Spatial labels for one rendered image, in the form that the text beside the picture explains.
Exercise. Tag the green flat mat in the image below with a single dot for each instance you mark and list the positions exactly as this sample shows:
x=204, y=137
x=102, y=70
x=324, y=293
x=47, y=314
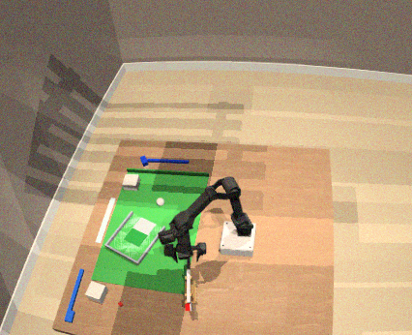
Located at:
x=156, y=271

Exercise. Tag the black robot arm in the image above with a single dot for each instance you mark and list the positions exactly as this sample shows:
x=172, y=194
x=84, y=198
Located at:
x=183, y=221

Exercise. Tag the white flat bar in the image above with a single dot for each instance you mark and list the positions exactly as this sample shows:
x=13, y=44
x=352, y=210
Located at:
x=105, y=220

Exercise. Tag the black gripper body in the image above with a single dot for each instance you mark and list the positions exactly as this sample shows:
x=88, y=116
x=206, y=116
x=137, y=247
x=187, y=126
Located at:
x=200, y=248

